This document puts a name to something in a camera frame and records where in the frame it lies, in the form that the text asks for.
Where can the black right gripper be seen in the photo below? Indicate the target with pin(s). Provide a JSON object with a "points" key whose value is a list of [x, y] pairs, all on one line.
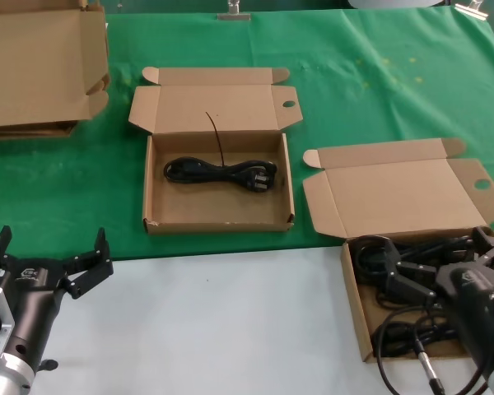
{"points": [[473, 304]]}

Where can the large open cardboard carton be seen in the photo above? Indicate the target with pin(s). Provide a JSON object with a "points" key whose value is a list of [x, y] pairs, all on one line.
{"points": [[33, 66]]}

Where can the open cardboard box centre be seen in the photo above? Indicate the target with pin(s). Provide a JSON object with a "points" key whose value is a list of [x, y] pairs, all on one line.
{"points": [[214, 210]]}

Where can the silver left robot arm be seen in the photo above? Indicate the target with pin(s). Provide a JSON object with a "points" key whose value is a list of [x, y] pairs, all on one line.
{"points": [[4, 378]]}

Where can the flattened cardboard carton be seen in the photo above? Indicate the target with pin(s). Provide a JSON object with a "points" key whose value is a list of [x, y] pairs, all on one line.
{"points": [[33, 131]]}

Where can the green tablecloth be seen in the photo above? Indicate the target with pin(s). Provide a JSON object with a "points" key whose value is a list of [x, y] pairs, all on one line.
{"points": [[354, 103]]}

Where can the cardboard mailer box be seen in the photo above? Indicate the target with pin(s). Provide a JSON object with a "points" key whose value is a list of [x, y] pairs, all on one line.
{"points": [[395, 189]]}

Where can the metal table clamp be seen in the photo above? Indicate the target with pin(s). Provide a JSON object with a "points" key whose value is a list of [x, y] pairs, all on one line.
{"points": [[473, 9], [234, 16]]}

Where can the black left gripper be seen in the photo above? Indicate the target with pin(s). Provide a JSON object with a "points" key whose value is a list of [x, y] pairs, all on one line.
{"points": [[35, 288]]}

